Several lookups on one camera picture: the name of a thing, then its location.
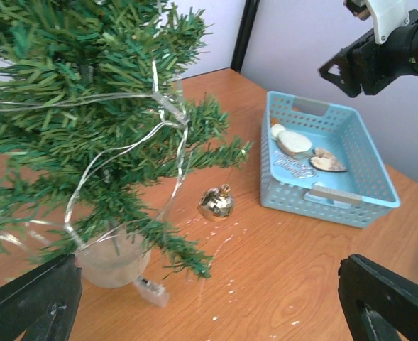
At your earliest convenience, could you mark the clear battery box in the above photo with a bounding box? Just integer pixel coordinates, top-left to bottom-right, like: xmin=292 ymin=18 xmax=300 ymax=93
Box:
xmin=133 ymin=276 xmax=170 ymax=308

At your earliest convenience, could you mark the brown pinecone ornament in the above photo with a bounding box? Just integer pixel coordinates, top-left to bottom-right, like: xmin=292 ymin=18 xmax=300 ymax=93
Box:
xmin=309 ymin=148 xmax=348 ymax=173

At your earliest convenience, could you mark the light blue plastic basket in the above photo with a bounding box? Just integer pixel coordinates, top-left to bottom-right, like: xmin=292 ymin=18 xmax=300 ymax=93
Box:
xmin=260 ymin=91 xmax=400 ymax=228

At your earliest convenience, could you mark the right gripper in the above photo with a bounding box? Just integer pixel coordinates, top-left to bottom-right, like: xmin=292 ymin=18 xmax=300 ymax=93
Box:
xmin=318 ymin=28 xmax=413 ymax=98

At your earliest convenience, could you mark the gold disco ball ornament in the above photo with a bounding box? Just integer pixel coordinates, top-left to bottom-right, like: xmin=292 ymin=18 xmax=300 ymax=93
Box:
xmin=198 ymin=184 xmax=234 ymax=222

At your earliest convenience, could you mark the right back frame post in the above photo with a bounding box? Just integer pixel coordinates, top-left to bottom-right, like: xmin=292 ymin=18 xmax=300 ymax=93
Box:
xmin=230 ymin=0 xmax=260 ymax=73

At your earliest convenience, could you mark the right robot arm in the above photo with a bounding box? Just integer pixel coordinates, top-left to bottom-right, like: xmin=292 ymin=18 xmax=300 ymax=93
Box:
xmin=319 ymin=11 xmax=418 ymax=98

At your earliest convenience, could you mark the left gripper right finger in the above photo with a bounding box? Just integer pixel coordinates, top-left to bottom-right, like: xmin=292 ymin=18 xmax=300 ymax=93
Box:
xmin=338 ymin=254 xmax=418 ymax=340

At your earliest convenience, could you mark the silver script word ornament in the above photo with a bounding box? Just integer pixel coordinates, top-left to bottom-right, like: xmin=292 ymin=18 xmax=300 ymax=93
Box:
xmin=273 ymin=151 xmax=317 ymax=179

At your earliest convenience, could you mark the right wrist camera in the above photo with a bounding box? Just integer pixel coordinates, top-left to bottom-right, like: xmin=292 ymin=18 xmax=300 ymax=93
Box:
xmin=343 ymin=0 xmax=410 ymax=45

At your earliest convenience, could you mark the fairy light string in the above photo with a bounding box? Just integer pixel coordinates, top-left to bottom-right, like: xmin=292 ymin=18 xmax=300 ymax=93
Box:
xmin=0 ymin=58 xmax=192 ymax=256

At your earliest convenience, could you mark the small green christmas tree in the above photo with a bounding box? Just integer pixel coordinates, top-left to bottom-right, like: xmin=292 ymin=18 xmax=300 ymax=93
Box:
xmin=0 ymin=1 xmax=251 ymax=278

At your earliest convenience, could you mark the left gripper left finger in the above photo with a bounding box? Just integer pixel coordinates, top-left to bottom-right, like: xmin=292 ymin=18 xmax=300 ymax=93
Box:
xmin=0 ymin=254 xmax=82 ymax=340

